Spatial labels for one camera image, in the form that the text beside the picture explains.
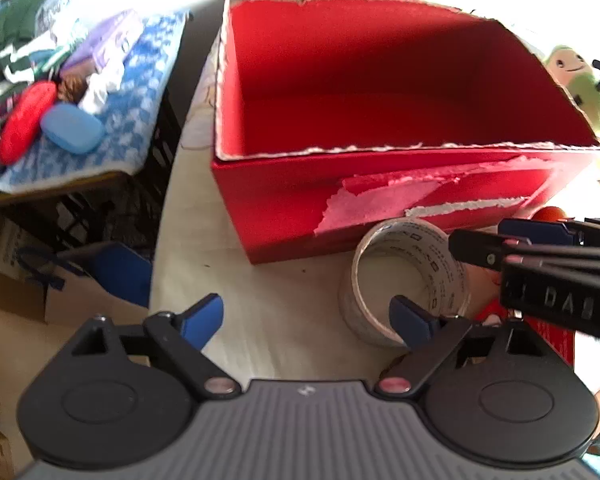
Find blue white checked cloth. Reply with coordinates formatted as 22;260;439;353
0;10;191;198

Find white crumpled paper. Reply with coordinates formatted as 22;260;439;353
77;57;127;114

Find green smiling plush toy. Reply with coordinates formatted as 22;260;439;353
544;45;600;135

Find black plastic crate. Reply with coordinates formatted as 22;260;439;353
0;92;182;263

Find red gold-printed packet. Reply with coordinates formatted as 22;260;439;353
472;280;578;368

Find brown fuzzy item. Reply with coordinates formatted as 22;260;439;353
59;74;90;105

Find paper bag with blue ribbon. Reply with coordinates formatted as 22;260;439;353
0;220;153;326

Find blue oval case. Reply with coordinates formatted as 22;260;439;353
40;102;106;155

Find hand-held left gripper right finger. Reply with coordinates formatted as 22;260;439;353
374;295;547;401

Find clear packing tape roll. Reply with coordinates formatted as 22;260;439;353
337;217;473;348

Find yellow orange plush toy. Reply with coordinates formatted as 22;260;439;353
531;206;577;223

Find red oval case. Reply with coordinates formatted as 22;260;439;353
0;80;59;166

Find pile of folded clothes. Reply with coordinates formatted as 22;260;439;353
0;0;88;128

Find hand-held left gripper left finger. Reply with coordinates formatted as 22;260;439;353
71;294;242;401

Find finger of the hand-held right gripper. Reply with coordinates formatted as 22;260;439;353
448;229;600;275
498;217;600;249

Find purple tissue pack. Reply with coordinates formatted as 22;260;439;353
59;9;146;78

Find red cardboard box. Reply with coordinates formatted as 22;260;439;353
211;0;600;266

